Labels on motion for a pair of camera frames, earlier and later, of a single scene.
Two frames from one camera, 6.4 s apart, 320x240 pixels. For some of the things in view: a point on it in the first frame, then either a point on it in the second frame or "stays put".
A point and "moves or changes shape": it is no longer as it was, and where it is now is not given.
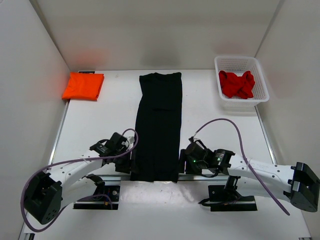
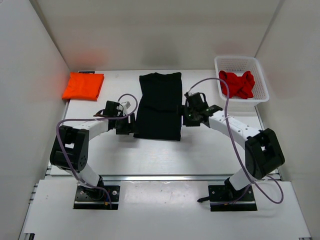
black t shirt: x=157 y=138 moves or changes shape
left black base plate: x=107 y=198 stays put
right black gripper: x=185 y=166 to x=185 y=109
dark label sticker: x=87 y=72 stays put
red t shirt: x=232 y=85 stays put
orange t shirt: x=83 y=86 stays put
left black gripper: x=125 y=167 to x=129 y=127
